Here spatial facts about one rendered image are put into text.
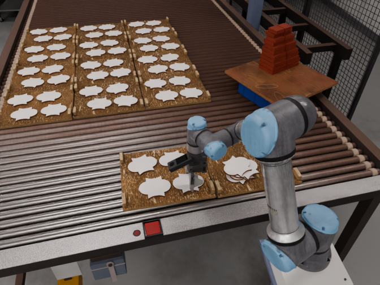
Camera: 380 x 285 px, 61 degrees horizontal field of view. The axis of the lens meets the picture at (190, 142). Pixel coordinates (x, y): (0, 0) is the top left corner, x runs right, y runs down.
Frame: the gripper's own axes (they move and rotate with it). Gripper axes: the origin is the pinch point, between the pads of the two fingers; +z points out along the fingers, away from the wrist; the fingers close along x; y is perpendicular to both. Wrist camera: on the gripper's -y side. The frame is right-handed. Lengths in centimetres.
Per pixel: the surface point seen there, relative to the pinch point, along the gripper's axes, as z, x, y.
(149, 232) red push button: 1.9, -22.2, -20.6
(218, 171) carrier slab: 0.3, 4.9, 15.7
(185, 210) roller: 2.9, -13.2, -3.8
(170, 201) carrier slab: 0.9, -9.1, -9.8
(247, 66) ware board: -11, 85, 56
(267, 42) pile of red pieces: -29, 80, 64
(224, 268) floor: 94, 3, 28
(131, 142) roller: 3.5, 35.9, -24.0
